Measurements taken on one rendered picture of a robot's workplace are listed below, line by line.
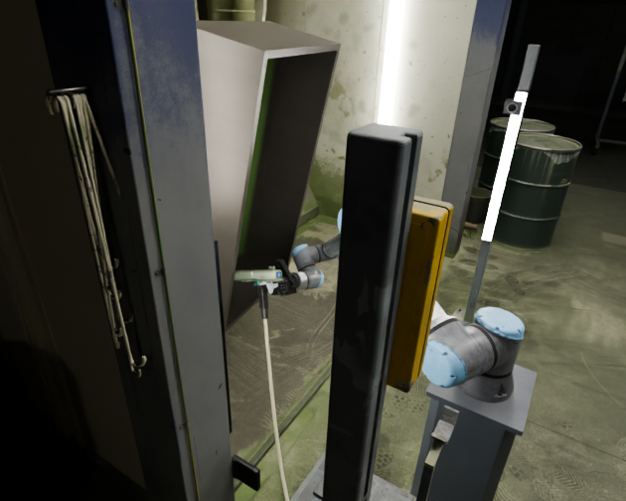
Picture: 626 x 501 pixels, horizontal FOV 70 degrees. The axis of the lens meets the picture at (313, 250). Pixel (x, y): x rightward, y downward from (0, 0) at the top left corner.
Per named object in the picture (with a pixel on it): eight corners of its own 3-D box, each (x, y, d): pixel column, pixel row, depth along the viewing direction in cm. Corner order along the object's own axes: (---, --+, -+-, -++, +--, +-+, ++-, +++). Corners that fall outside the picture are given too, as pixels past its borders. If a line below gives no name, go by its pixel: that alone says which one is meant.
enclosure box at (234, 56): (161, 300, 208) (173, 20, 144) (234, 249, 256) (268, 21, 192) (222, 334, 199) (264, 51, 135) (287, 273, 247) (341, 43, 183)
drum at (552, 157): (482, 220, 437) (503, 129, 395) (546, 229, 423) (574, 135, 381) (484, 246, 387) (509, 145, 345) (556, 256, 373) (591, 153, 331)
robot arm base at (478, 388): (517, 376, 156) (524, 354, 151) (507, 412, 142) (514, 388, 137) (462, 355, 165) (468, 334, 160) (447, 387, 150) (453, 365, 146)
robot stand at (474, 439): (496, 486, 188) (537, 372, 158) (479, 552, 165) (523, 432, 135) (426, 452, 202) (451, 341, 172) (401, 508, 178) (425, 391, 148)
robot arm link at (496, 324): (524, 366, 146) (539, 323, 138) (488, 384, 138) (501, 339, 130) (487, 339, 158) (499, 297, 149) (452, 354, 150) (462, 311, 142)
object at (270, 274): (287, 319, 188) (282, 265, 187) (278, 321, 185) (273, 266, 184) (223, 312, 223) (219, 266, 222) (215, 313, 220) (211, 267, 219)
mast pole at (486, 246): (462, 321, 289) (528, 44, 212) (464, 317, 293) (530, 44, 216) (470, 324, 287) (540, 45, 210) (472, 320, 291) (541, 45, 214)
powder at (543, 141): (505, 132, 394) (505, 131, 394) (571, 139, 381) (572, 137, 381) (510, 148, 349) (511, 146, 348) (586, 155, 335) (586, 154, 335)
